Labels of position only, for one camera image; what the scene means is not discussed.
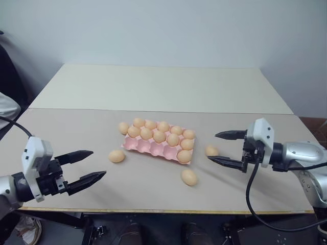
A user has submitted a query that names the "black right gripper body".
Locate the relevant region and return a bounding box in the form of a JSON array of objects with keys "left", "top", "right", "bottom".
[{"left": 241, "top": 138, "right": 266, "bottom": 172}]

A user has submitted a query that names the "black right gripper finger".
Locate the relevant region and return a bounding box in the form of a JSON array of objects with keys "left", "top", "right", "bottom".
[
  {"left": 207, "top": 155, "right": 247, "bottom": 174},
  {"left": 215, "top": 130, "right": 249, "bottom": 141}
]

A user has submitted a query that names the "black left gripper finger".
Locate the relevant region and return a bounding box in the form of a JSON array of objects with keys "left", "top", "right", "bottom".
[
  {"left": 66, "top": 170, "right": 107, "bottom": 197},
  {"left": 54, "top": 150, "right": 94, "bottom": 165}
]

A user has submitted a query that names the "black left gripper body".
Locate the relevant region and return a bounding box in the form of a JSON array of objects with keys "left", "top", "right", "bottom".
[{"left": 36, "top": 158, "right": 70, "bottom": 198}]

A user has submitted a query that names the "pink egg tray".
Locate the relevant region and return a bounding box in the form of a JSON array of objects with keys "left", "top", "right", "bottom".
[{"left": 120, "top": 118, "right": 196, "bottom": 165}]

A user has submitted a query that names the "white sneaker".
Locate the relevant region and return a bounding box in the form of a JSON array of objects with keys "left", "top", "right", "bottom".
[{"left": 14, "top": 216, "right": 43, "bottom": 243}]

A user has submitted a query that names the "dark rounded shape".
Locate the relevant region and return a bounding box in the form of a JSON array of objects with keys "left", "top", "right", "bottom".
[
  {"left": 121, "top": 222, "right": 142, "bottom": 245},
  {"left": 180, "top": 222, "right": 203, "bottom": 245}
]

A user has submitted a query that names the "white cloth bundle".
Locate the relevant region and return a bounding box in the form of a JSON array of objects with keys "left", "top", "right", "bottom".
[{"left": 0, "top": 91, "right": 21, "bottom": 140}]

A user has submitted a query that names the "dark chair back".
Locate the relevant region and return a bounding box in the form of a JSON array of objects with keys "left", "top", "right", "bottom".
[{"left": 0, "top": 30, "right": 29, "bottom": 109}]

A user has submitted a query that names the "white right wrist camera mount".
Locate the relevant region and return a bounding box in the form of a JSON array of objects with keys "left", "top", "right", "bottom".
[{"left": 244, "top": 117, "right": 275, "bottom": 168}]

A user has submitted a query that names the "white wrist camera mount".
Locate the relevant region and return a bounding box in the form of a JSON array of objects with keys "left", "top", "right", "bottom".
[
  {"left": 244, "top": 117, "right": 275, "bottom": 168},
  {"left": 21, "top": 136, "right": 54, "bottom": 203}
]

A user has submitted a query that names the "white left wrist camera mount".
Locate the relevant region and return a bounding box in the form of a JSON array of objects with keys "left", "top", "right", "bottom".
[{"left": 21, "top": 136, "right": 54, "bottom": 203}]

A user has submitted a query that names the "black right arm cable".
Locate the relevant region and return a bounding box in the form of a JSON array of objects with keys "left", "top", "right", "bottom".
[{"left": 245, "top": 161, "right": 327, "bottom": 229}]

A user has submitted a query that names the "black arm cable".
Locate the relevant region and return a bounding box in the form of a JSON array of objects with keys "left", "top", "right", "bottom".
[
  {"left": 245, "top": 161, "right": 327, "bottom": 229},
  {"left": 0, "top": 115, "right": 35, "bottom": 139}
]

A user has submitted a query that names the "black table frame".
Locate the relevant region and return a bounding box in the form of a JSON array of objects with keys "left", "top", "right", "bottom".
[{"left": 15, "top": 209, "right": 108, "bottom": 245}]

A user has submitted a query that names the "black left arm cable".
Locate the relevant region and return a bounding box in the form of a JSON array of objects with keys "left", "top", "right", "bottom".
[{"left": 0, "top": 115, "right": 35, "bottom": 139}]

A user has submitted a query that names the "black dotted base plate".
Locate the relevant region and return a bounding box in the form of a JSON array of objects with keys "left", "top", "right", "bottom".
[{"left": 236, "top": 224, "right": 320, "bottom": 245}]

